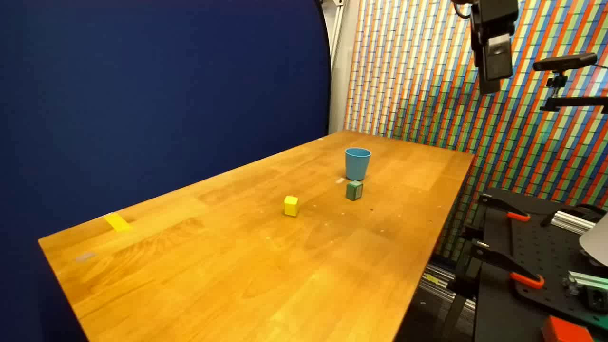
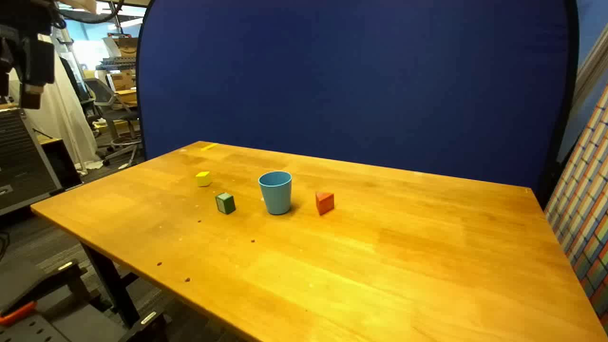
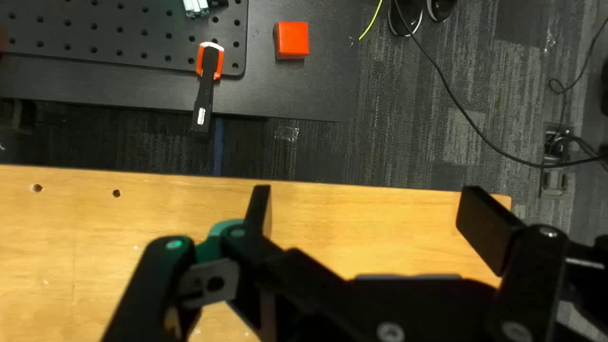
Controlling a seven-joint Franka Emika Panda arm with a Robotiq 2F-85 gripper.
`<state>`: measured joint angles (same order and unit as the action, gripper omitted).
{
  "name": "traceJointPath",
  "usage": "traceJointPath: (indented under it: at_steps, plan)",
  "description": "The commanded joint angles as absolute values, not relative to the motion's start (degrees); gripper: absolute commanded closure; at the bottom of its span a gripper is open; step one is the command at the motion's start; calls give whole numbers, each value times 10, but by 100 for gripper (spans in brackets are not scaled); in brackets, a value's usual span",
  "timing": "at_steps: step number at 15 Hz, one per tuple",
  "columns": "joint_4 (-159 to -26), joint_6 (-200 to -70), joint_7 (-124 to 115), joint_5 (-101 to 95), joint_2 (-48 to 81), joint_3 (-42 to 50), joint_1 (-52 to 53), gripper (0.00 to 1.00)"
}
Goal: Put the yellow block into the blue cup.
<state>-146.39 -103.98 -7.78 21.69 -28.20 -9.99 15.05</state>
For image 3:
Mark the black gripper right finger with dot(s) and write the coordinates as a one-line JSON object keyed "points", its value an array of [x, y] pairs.
{"points": [[526, 258]]}

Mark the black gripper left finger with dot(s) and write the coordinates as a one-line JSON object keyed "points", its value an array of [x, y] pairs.
{"points": [[281, 294]]}

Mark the orange square block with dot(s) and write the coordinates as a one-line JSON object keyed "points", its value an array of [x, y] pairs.
{"points": [[291, 39]]}

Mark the floor power outlet box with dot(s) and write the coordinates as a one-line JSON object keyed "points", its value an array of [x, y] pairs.
{"points": [[553, 178]]}

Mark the orange black bar clamp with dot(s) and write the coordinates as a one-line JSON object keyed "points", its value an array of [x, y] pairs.
{"points": [[209, 62]]}

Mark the chair caster wheels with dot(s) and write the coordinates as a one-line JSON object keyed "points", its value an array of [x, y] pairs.
{"points": [[406, 15]]}

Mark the black perforated board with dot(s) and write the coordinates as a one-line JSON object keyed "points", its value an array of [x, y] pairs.
{"points": [[131, 32]]}

